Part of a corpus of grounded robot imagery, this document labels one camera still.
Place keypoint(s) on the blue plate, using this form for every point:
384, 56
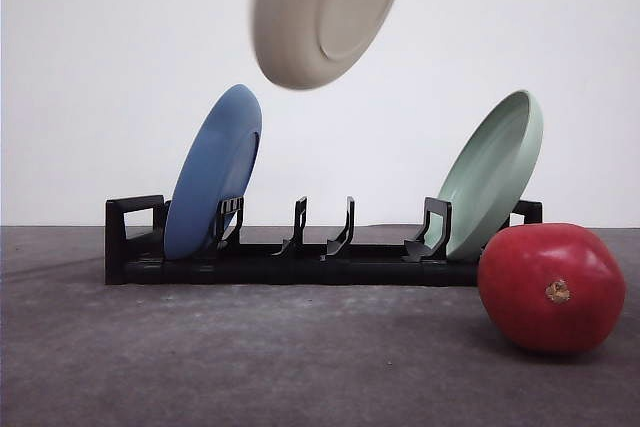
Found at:
215, 166

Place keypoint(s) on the green plate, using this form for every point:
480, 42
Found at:
489, 175

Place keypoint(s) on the white plate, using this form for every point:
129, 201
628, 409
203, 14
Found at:
308, 43

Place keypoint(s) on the red pomegranate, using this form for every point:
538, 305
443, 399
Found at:
551, 287

